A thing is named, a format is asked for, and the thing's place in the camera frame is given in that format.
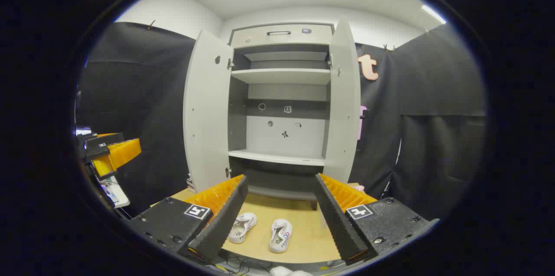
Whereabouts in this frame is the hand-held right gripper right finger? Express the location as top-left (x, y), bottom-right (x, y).
top-left (314, 173), bottom-right (439, 266)

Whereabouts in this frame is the white cabinet door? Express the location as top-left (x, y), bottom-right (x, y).
top-left (323, 18), bottom-right (362, 184)
top-left (183, 30), bottom-right (235, 194)

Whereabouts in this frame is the grey white shoe cabinet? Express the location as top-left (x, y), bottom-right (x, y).
top-left (183, 18), bottom-right (362, 211)

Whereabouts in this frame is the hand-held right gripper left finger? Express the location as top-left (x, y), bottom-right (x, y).
top-left (129, 175), bottom-right (249, 264)

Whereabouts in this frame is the black cable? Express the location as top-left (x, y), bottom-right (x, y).
top-left (215, 257), bottom-right (274, 275)

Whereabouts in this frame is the white sports shoe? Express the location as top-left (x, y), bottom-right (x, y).
top-left (270, 219), bottom-right (293, 253)
top-left (228, 212), bottom-right (257, 244)

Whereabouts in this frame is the white cabinet drawer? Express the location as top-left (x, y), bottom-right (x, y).
top-left (229, 23), bottom-right (335, 49)

